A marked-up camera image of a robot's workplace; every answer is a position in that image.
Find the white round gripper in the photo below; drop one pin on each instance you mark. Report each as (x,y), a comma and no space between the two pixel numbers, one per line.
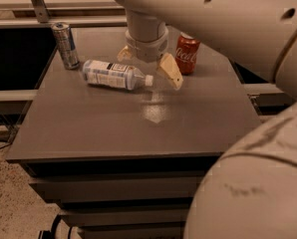
(149,49)

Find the clear blue-labelled plastic bottle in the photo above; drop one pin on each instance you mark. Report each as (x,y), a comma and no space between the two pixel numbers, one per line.
(117,76)

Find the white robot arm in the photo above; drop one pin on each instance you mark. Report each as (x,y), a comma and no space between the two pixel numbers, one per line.
(251,191)

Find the red Coca-Cola can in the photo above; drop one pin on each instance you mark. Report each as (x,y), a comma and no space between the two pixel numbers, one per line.
(186,53)

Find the silver blue energy drink can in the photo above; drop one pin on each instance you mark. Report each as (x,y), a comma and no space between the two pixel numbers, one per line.
(66,45)

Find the grey drawer cabinet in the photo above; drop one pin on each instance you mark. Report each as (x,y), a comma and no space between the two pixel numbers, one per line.
(125,165)

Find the metal railing frame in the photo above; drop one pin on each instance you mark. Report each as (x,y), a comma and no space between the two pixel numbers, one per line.
(40,16)

